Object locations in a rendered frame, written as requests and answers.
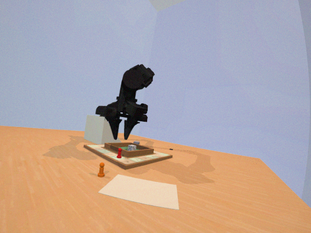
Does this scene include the cream flat sheet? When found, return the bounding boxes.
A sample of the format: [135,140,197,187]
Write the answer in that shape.
[98,174,179,210]

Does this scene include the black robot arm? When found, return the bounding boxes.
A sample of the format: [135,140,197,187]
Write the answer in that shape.
[107,64,155,118]

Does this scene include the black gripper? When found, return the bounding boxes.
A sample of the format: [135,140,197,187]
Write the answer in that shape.
[96,93,148,140]

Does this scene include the orange game pawn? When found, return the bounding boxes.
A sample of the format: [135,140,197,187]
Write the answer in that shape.
[98,162,105,177]

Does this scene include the grey die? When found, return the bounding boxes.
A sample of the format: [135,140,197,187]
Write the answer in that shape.
[128,145,137,151]

